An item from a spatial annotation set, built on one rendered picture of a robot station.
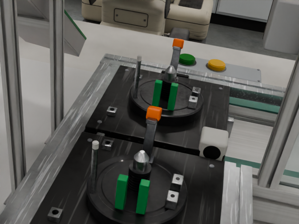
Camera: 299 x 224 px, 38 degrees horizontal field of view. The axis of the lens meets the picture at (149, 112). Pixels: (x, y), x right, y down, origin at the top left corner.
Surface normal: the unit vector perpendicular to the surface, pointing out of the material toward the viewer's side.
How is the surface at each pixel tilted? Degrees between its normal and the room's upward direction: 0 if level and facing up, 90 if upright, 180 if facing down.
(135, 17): 98
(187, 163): 0
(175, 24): 90
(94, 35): 0
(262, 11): 90
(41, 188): 0
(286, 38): 90
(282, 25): 90
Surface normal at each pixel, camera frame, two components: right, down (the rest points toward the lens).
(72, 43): 0.93, 0.29
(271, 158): -0.19, 0.52
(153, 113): -0.14, 0.18
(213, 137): 0.11, -0.83
